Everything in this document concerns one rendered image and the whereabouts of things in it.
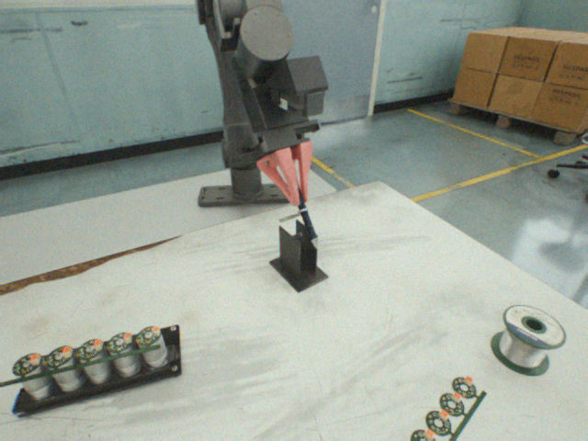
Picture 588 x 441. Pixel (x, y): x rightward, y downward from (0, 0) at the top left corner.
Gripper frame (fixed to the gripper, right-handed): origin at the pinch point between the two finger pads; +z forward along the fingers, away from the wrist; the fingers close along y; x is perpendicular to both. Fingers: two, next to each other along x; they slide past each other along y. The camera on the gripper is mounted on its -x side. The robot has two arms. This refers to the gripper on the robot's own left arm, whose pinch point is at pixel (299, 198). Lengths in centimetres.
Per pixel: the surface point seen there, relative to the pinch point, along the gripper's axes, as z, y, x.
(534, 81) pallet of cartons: -24, 317, 117
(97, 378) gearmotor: 10.9, -28.6, 2.3
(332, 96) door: -74, 197, 224
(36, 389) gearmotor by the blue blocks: 9.3, -33.7, 3.2
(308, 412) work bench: 21.3, -11.7, -7.9
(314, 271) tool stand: 11.5, 1.5, 5.2
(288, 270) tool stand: 10.1, -1.6, 7.6
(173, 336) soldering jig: 11.1, -20.2, 5.3
